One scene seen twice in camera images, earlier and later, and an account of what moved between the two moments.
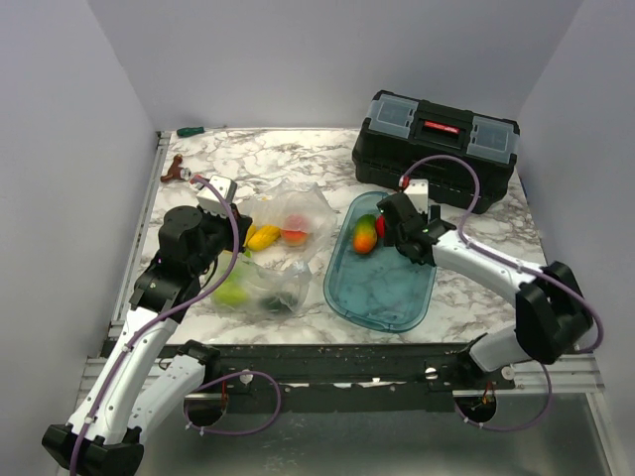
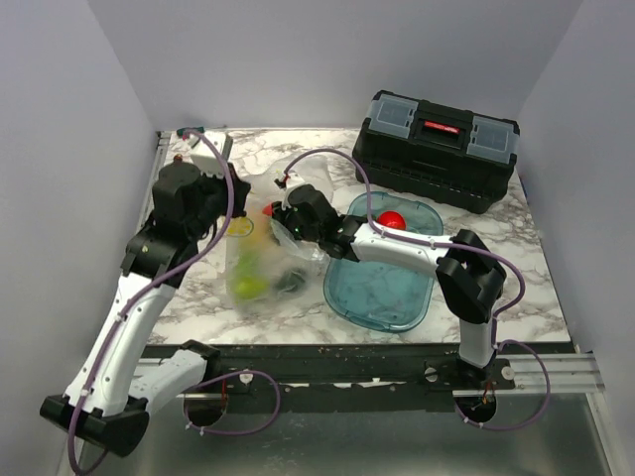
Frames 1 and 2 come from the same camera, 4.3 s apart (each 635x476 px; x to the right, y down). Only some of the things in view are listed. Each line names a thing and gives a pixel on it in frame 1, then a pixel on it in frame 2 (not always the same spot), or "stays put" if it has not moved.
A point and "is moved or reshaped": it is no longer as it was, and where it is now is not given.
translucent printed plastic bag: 291,223 is moved or reshaped
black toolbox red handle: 463,156 stays put
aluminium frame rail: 569,374 stays put
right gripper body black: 390,240 → 287,219
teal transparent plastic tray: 379,289 stays put
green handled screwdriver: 190,131 stays put
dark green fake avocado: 281,303 → 292,282
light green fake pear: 231,293 → 251,287
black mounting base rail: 412,377 stays put
